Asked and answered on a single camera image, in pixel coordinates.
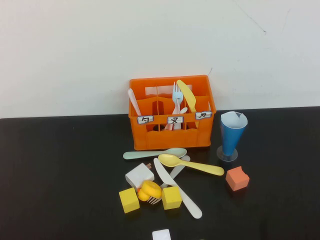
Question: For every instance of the white foam cube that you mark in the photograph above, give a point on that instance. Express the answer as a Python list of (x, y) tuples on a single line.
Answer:
[(161, 235)]

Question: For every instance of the orange plastic cutlery crate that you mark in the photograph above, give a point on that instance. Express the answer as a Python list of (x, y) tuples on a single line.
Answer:
[(175, 140)]

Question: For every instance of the paper label with fork character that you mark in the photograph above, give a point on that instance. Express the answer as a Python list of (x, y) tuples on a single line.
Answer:
[(175, 120)]

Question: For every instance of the paper label with spoon character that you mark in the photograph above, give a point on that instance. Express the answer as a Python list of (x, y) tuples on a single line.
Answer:
[(145, 120)]

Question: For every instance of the small white plastic spoon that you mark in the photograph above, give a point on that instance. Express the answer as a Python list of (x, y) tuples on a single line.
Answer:
[(184, 110)]

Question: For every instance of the light blue plastic fork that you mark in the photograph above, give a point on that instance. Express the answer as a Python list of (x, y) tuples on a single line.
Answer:
[(177, 93)]

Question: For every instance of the mint green plastic spoon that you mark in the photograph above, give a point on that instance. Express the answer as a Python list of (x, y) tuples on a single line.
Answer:
[(175, 152)]

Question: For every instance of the yellow plastic knife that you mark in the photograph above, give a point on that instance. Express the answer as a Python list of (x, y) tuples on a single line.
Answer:
[(187, 96)]

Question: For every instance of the yellow plastic spoon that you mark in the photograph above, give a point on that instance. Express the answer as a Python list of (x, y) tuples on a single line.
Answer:
[(170, 160)]

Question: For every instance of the paper label with knife character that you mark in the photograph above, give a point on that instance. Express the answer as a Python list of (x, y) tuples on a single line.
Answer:
[(203, 115)]

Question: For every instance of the white plastic fork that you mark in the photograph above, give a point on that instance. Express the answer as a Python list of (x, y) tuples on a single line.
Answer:
[(178, 170)]

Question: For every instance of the white charger plug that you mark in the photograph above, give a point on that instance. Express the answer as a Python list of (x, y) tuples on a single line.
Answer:
[(138, 175)]

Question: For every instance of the yellow plastic toy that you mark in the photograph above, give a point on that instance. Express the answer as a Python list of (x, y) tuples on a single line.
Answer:
[(150, 188)]

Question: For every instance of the blue paper cone cup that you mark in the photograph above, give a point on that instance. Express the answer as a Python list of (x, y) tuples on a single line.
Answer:
[(231, 140)]

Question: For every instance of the yellow foam cube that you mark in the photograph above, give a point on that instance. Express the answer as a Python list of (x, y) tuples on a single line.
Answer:
[(128, 200), (171, 197)]

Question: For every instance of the white plastic knife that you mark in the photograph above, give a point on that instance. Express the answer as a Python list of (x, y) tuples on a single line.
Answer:
[(192, 207)]

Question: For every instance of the orange foam cube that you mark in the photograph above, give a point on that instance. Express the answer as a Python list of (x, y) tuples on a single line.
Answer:
[(236, 178)]

